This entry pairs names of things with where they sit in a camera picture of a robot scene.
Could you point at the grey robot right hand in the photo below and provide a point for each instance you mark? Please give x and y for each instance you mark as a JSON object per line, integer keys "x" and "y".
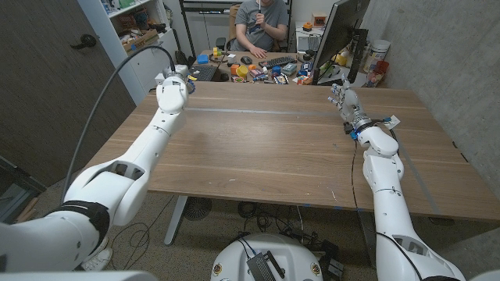
{"x": 351, "y": 105}

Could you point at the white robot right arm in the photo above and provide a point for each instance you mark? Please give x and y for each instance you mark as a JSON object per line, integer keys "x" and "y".
{"x": 388, "y": 203}

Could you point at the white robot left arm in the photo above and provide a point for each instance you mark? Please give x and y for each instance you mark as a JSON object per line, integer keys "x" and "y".
{"x": 117, "y": 187}

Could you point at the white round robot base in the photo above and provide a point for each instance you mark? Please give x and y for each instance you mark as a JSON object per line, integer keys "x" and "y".
{"x": 265, "y": 250}

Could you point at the red cup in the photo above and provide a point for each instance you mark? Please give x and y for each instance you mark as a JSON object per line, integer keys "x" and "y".
{"x": 378, "y": 72}

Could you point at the white paper tag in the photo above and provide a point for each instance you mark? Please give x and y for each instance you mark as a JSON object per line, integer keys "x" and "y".
{"x": 392, "y": 122}

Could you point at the white plastic tub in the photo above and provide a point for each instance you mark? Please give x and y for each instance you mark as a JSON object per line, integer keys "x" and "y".
{"x": 378, "y": 50}

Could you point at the teal box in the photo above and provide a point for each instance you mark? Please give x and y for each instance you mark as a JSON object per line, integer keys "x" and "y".
{"x": 289, "y": 69}

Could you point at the black computer monitor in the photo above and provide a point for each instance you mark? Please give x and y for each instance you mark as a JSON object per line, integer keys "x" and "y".
{"x": 340, "y": 27}

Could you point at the black keyboard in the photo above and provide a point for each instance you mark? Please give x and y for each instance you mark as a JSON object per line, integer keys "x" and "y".
{"x": 278, "y": 62}

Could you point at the orange wooden box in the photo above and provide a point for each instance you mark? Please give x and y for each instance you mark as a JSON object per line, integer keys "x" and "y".
{"x": 319, "y": 19}

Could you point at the black computer mouse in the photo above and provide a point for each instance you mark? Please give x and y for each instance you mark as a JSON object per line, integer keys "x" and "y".
{"x": 246, "y": 60}

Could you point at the yellow cup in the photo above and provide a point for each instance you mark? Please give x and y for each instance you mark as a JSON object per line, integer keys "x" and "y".
{"x": 242, "y": 71}

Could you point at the orange cube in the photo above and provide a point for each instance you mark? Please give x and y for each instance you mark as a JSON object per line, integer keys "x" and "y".
{"x": 234, "y": 69}

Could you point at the person in grey t-shirt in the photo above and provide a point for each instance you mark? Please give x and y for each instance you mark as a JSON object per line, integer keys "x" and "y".
{"x": 258, "y": 23}

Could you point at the white pen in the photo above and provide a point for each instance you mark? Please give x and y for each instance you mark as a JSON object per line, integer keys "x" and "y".
{"x": 259, "y": 6}

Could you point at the brown office chair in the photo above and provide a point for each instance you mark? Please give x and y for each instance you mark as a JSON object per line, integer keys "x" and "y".
{"x": 234, "y": 23}

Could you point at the yellow toy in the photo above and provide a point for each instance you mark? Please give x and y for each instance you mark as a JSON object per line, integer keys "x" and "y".
{"x": 216, "y": 52}

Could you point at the black laptop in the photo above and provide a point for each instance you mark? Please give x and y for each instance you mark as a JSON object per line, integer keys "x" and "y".
{"x": 204, "y": 73}

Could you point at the small blue box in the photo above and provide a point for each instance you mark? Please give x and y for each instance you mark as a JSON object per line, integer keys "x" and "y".
{"x": 202, "y": 59}

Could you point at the black backpack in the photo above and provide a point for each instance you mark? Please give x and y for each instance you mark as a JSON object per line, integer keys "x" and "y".
{"x": 182, "y": 58}

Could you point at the whiteboard on black stand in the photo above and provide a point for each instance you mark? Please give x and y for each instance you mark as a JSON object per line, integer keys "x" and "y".
{"x": 186, "y": 23}

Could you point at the round black floor fan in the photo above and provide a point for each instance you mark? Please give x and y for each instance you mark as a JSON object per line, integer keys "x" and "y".
{"x": 197, "y": 208}

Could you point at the white shelf cabinet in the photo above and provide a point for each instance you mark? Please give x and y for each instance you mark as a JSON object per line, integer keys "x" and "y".
{"x": 152, "y": 58}

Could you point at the white table leg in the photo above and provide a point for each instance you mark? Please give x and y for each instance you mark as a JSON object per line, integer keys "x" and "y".
{"x": 174, "y": 220}

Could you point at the cardboard box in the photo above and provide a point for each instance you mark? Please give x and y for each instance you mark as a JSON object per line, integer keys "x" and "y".
{"x": 141, "y": 42}

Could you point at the white sneaker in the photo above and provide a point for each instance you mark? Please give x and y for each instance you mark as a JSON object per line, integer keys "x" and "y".
{"x": 97, "y": 259}

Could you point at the wooden sticks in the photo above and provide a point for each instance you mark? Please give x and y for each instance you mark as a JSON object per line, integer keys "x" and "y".
{"x": 23, "y": 212}

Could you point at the black framed panel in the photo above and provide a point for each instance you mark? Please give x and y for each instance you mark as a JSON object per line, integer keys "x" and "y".
{"x": 15, "y": 191}

